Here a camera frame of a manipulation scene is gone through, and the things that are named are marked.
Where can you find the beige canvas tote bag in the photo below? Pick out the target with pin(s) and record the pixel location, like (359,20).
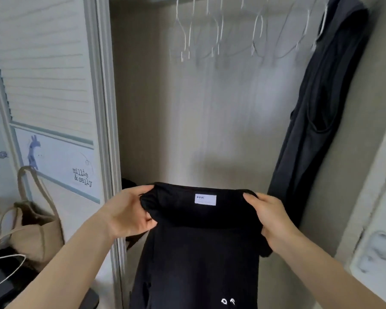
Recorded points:
(37,233)

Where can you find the white louvered closet door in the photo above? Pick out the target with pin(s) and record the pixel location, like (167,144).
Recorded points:
(48,86)

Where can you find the white closet door frame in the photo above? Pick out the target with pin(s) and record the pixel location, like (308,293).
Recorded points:
(111,125)

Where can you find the person's left thumb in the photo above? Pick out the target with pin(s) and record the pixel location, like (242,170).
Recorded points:
(141,190)

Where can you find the blue giraffe sticker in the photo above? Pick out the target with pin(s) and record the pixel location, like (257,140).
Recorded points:
(33,152)

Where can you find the dark bundle in closet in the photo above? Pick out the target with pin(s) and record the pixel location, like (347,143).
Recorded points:
(130,184)

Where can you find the dark grey hanging garment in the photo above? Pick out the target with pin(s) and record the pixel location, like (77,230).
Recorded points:
(321,109)

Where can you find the person's left hand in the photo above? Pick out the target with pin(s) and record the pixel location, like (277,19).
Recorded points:
(125,214)

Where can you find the white panel door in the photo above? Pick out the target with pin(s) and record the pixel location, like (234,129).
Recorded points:
(373,222)

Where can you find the brown paper bag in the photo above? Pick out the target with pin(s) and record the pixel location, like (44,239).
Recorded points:
(0,207)

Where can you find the black garment with white label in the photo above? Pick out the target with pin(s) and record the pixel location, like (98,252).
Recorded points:
(199,254)

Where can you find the person's right hand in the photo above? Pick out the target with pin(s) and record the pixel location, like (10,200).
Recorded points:
(275,218)

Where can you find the person's right forearm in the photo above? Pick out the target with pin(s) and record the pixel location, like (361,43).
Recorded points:
(321,273)

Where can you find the person's right thumb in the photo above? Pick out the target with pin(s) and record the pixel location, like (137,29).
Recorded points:
(251,198)

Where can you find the person's left forearm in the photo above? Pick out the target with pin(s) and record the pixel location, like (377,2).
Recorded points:
(64,263)

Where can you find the black box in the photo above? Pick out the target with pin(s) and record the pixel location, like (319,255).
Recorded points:
(9,286)

